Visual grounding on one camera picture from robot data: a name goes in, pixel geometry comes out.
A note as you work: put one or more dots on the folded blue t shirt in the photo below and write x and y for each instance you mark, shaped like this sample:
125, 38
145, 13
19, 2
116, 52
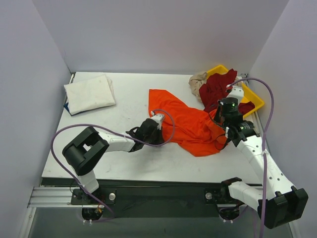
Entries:
66, 106

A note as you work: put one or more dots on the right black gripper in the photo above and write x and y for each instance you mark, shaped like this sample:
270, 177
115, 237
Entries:
218, 116

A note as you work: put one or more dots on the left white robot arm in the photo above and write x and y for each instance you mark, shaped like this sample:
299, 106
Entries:
86, 149

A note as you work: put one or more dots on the dark red t shirt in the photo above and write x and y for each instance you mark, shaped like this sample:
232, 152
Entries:
215, 89

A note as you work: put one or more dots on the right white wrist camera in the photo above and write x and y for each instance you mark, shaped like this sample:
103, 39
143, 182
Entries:
235, 92

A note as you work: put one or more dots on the yellow plastic bin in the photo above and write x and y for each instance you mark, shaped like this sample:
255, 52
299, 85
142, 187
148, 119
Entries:
249, 95

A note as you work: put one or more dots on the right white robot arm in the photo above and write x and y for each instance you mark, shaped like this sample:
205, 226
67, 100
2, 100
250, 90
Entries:
279, 202

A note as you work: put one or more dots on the orange t shirt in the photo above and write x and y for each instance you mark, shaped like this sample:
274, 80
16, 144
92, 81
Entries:
192, 129

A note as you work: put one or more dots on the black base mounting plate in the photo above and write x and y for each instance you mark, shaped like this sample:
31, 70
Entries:
154, 199

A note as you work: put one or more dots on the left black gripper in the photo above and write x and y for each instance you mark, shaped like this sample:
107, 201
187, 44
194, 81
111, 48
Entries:
153, 134

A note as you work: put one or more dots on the folded white t shirt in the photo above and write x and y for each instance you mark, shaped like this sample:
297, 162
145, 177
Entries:
90, 94

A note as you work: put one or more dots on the beige t shirt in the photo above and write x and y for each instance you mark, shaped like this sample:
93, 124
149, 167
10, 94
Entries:
195, 83

